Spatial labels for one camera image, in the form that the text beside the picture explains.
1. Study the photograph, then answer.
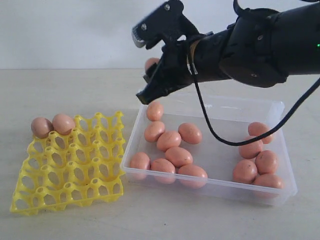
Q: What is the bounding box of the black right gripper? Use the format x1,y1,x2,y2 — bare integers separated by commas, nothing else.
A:
136,34,200,105

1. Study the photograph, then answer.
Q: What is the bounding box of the brown egg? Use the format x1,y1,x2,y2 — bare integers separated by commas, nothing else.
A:
146,101,164,122
30,117,54,139
177,164,208,189
52,113,76,136
129,152,151,170
178,122,203,145
144,57,160,72
247,122,274,145
238,140,264,159
232,159,258,184
255,150,279,175
150,158,176,184
156,130,182,152
253,173,285,199
165,146,193,168
144,121,165,143

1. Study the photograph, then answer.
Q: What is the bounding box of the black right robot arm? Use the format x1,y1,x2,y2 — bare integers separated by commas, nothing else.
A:
132,0,320,105

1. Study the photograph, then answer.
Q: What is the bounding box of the clear plastic bin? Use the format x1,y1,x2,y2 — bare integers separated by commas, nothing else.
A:
121,93,298,206

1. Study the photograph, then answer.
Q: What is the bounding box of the yellow plastic egg tray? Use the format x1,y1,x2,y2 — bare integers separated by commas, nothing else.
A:
10,111,125,216

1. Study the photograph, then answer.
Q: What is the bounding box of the black cable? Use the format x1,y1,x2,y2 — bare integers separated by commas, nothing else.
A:
184,0,320,147

